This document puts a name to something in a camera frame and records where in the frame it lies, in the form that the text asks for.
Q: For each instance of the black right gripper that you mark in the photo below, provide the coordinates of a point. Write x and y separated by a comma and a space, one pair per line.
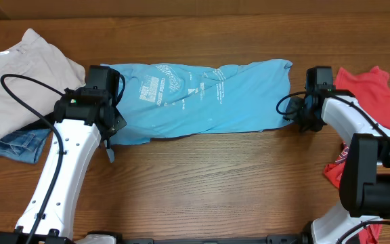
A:
291, 109

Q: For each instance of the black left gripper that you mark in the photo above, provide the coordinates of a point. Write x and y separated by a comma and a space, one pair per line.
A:
120, 122

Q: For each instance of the light blue t-shirt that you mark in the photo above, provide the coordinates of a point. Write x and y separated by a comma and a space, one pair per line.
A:
173, 100

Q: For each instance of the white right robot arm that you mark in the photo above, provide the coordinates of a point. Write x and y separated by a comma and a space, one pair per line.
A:
365, 183

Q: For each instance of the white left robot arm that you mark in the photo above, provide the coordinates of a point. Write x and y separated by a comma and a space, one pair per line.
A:
84, 118

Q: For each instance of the dark folded garment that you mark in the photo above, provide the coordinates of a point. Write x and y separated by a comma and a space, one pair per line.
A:
40, 124

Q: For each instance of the red t-shirt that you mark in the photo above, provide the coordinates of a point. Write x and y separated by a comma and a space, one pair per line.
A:
373, 94

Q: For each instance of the folded blue jeans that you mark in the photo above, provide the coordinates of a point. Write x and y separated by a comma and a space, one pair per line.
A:
24, 146

